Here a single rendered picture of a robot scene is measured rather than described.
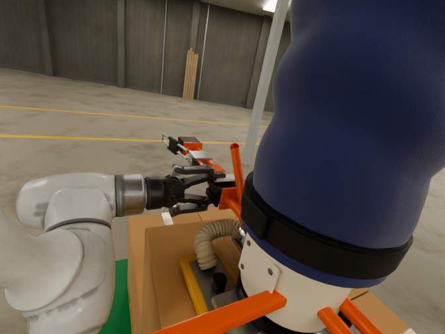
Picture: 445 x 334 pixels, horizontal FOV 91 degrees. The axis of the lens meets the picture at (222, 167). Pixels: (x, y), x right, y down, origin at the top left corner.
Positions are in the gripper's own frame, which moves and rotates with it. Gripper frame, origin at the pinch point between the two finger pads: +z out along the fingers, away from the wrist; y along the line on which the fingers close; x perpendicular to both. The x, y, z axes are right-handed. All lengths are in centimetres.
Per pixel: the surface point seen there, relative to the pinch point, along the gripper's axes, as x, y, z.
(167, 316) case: 20.0, 13.8, -18.7
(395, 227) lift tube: 37.1, -16.5, -2.1
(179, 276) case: 12.7, 13.8, -14.4
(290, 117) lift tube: 26.0, -24.3, -9.1
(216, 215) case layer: -55, 54, 32
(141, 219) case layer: -60, 54, -12
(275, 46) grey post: -242, -75, 186
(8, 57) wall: -1314, 66, -398
